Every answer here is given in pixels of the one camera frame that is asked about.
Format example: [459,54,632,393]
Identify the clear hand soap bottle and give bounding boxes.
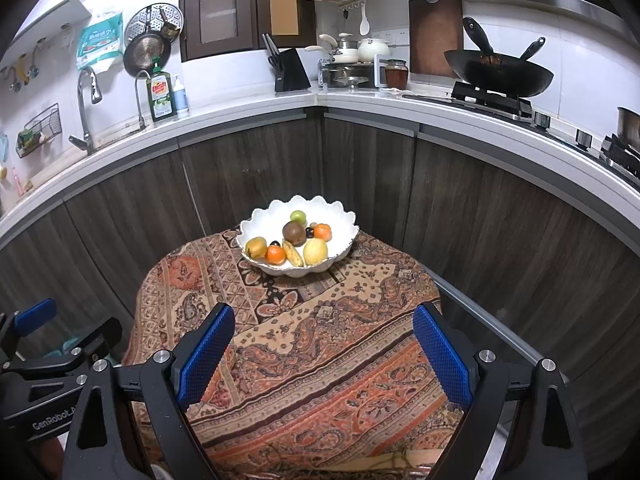
[174,75,190,117]

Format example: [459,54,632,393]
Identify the white teapot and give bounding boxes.
[358,38,390,63]

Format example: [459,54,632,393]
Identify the black wok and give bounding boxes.
[444,16,554,98]

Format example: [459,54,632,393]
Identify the glass jar red contents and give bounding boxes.
[384,58,409,90]

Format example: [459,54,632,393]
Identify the white countertop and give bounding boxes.
[1,91,639,252]

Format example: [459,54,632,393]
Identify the teal plastic bag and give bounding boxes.
[44,337,80,358]

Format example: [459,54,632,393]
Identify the yellow pear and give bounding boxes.
[244,236,268,260]

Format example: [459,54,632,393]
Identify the steel pot on counter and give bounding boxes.
[318,63,374,89]

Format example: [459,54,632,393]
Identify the black knife block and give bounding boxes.
[262,32,311,93]

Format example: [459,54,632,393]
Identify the gas stove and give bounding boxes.
[401,81,639,188]

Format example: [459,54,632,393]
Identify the chrome kitchen faucet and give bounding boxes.
[67,65,104,156]

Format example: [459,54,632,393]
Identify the yellow banana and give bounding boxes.
[281,240,305,268]

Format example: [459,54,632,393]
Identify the yellow lemon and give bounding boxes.
[303,237,328,266]

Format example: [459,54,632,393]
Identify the white scalloped bowl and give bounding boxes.
[235,195,359,278]

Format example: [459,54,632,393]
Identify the brown cutting board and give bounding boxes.
[408,0,463,78]

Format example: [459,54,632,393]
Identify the patterned paisley tablecloth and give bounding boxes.
[124,231,462,479]

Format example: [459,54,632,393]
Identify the hanging metal strainer pan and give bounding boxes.
[124,2,183,77]

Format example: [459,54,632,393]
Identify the small orange mandarin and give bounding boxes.
[314,223,332,242]

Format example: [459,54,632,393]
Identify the brown kiwi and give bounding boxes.
[282,221,307,247]

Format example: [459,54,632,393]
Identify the green dish soap bottle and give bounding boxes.
[146,58,177,122]

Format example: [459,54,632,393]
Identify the green apple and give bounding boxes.
[290,210,307,226]

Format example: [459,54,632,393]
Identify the dark wood cabinet door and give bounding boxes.
[179,0,317,62]

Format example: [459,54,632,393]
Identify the wire sponge basket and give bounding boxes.
[15,103,62,158]

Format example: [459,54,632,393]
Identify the large orange mandarin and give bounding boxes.
[265,245,288,266]

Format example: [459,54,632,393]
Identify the white lidded pot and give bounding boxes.
[304,32,360,64]

